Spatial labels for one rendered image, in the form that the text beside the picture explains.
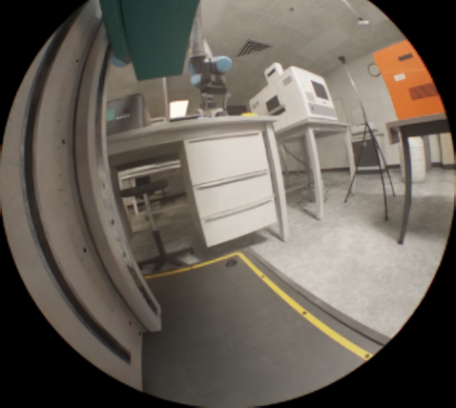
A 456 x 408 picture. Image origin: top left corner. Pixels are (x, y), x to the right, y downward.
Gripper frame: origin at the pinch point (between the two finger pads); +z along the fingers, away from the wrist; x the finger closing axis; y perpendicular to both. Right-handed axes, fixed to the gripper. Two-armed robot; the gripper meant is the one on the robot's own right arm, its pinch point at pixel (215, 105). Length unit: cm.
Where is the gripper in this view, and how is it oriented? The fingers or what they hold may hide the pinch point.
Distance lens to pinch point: 108.7
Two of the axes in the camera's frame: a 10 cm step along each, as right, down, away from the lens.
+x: -9.0, 2.1, -3.8
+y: -4.2, -6.2, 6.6
